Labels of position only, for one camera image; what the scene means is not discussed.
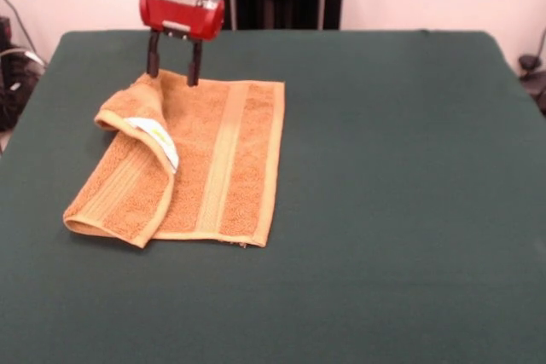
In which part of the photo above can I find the tan terry towel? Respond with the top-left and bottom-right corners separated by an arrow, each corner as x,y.
62,68 -> 286,250

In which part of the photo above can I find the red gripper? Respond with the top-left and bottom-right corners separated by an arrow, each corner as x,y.
138,0 -> 226,88

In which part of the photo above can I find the dark green table cloth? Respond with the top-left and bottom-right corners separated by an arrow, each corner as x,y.
0,29 -> 546,364

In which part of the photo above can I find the thin grey cable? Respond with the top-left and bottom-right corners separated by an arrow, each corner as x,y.
0,0 -> 48,69

